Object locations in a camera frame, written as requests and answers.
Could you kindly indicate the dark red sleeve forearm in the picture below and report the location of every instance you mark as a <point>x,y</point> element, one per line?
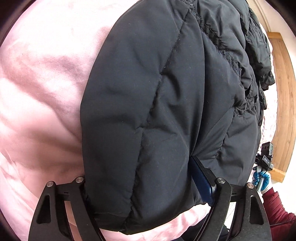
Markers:
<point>282,223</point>

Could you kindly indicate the black camera box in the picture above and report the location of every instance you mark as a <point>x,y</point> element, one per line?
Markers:
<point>267,149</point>

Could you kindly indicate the wooden headboard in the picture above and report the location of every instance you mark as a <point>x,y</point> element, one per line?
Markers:
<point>284,137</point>

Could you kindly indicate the black puffer jacket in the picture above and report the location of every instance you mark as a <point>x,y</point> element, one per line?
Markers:
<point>173,79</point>

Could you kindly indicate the pink bed sheet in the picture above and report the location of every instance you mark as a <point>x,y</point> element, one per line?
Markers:
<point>46,61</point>

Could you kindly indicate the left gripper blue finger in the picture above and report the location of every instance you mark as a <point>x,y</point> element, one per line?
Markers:
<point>204,180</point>

